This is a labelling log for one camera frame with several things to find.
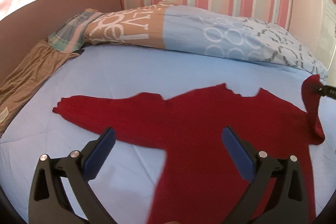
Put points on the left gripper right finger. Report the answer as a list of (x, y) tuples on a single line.
[(288, 202)]

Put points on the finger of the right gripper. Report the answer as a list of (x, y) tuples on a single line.
[(326, 91)]

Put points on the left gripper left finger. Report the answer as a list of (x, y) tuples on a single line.
[(48, 201)]

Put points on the red knit sweater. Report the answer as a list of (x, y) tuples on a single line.
[(199, 182)]

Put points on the light blue bed cover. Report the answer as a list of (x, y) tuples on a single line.
[(126, 182)]

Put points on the white decorated wardrobe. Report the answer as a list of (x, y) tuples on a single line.
[(326, 42)]

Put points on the brown bed sheet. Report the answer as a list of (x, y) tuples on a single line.
[(26, 79)]

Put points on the plaid pastel cloth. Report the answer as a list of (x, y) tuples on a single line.
[(70, 36)]

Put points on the patterned blue brown pillow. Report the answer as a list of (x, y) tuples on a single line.
[(193, 30)]

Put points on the brown headboard panel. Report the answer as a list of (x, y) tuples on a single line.
[(22, 29)]

